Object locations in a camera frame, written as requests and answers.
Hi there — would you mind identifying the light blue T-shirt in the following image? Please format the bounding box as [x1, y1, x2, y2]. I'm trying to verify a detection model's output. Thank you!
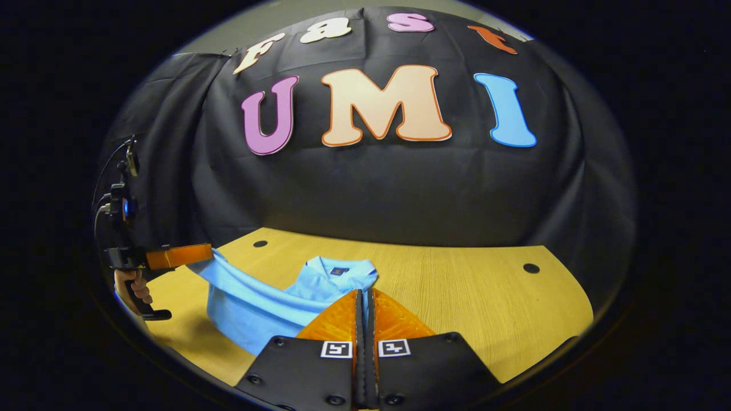
[188, 248, 379, 356]

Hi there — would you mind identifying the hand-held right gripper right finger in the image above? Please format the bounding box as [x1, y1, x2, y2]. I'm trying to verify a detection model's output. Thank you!
[365, 288, 503, 409]

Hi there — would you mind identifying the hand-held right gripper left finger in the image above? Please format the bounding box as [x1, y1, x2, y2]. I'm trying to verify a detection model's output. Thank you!
[234, 289, 366, 410]

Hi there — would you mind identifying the black backdrop cloth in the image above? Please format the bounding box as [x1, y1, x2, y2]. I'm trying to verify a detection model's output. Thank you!
[97, 6, 637, 309]

